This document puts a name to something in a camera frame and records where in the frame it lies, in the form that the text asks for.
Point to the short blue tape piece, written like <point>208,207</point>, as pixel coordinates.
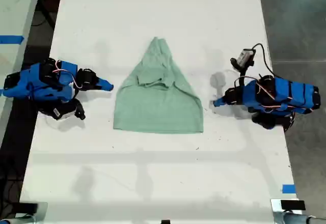
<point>288,189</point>

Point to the black white camera box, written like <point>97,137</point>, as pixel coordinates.
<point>65,112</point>

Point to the silver metal clamp bracket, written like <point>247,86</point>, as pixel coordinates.
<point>276,208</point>
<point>42,212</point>

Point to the small black box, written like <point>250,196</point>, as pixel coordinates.
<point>293,205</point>
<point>26,208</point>

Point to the black camera stalk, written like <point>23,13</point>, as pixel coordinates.
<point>243,75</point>

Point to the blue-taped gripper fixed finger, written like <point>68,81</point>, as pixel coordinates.
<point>104,82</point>
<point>221,100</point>

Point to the long blue tape strip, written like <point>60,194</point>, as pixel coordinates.
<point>11,39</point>

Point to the pale green T-shirt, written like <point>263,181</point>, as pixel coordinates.
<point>158,107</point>

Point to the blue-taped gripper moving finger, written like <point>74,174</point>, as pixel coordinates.
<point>221,104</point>
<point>105,89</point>

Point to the tiny black block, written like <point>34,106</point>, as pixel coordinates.
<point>165,222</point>

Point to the black grey camera box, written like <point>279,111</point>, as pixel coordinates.
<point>243,57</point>

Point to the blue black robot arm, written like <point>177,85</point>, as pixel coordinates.
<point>285,94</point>
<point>38,81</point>

